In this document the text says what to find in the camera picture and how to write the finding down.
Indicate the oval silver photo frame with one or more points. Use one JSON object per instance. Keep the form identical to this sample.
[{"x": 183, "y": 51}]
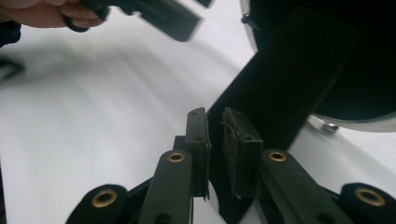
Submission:
[{"x": 311, "y": 62}]

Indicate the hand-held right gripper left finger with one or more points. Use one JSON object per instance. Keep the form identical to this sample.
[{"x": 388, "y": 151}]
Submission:
[{"x": 197, "y": 130}]

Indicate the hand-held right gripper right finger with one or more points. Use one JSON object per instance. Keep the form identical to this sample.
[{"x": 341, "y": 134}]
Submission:
[{"x": 241, "y": 146}]

